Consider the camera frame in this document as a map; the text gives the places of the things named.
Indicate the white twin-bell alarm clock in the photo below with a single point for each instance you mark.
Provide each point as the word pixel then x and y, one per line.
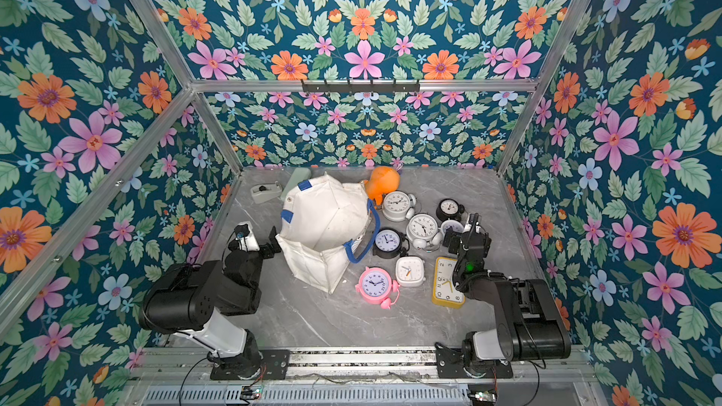
pixel 450 226

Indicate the white canvas tote bag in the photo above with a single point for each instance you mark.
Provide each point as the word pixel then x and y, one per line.
pixel 326 225

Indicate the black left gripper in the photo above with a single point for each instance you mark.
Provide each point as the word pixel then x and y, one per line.
pixel 273 246

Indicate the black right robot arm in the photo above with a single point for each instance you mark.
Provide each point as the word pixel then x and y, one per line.
pixel 527 323

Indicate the small black alarm clock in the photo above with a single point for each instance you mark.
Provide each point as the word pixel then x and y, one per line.
pixel 449 209

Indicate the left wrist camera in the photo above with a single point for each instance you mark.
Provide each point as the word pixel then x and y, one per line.
pixel 243 238

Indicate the mint green glasses case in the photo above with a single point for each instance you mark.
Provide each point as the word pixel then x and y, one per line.
pixel 300 174

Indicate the pink alarm clock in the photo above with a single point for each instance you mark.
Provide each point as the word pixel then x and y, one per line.
pixel 378 288

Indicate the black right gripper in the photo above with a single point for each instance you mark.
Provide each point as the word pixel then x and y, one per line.
pixel 471 238

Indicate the black purple-face alarm clock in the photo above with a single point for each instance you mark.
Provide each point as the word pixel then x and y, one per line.
pixel 390 244

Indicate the small white square clock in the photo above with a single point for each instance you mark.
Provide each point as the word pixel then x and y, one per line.
pixel 410 272

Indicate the black yellow square clock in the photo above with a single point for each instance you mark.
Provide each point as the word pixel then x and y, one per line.
pixel 443 290

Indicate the small white grey device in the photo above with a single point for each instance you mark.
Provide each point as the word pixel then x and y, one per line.
pixel 265 192

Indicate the orange plush whale toy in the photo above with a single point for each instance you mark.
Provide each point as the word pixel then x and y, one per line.
pixel 383 181

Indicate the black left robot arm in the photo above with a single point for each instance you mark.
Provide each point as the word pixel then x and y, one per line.
pixel 197 302

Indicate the silver twin-bell alarm clock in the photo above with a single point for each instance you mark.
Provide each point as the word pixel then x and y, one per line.
pixel 399 206

